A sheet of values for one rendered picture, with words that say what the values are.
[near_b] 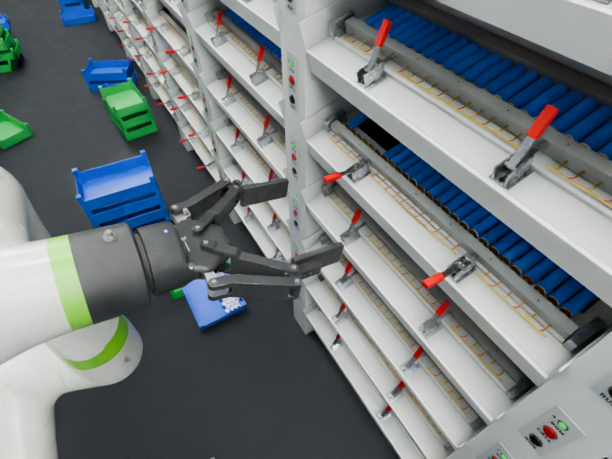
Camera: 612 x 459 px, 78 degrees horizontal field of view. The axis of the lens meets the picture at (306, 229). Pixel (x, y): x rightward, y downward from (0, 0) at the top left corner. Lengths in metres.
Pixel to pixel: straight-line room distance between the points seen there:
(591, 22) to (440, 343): 0.57
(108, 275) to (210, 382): 1.20
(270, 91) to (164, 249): 0.68
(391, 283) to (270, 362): 0.83
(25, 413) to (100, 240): 0.53
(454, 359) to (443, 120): 0.44
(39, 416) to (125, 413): 0.75
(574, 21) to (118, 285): 0.45
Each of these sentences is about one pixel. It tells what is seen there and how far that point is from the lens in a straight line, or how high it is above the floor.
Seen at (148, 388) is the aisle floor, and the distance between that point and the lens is 1.62.
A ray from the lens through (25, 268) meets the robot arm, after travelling 0.40.
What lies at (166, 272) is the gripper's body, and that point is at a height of 1.12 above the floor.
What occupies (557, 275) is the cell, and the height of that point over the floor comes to 0.99.
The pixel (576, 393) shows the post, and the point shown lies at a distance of 0.59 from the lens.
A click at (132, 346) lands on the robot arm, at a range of 0.80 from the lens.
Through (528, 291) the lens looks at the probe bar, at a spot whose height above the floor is 0.98.
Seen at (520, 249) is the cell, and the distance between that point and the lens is 0.65.
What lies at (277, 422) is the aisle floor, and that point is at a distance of 1.49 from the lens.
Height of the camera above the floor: 1.44
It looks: 49 degrees down
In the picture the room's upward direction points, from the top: straight up
